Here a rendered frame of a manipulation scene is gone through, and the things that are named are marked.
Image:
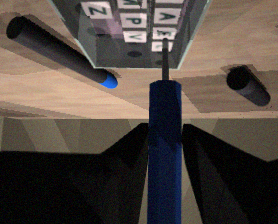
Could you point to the blue stylus with grey tip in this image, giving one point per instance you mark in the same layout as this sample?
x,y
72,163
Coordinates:
x,y
165,149

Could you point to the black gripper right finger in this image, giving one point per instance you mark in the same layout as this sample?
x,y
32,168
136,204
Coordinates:
x,y
230,185

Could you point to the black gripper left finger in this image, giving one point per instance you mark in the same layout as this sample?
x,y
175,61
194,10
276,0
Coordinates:
x,y
109,185

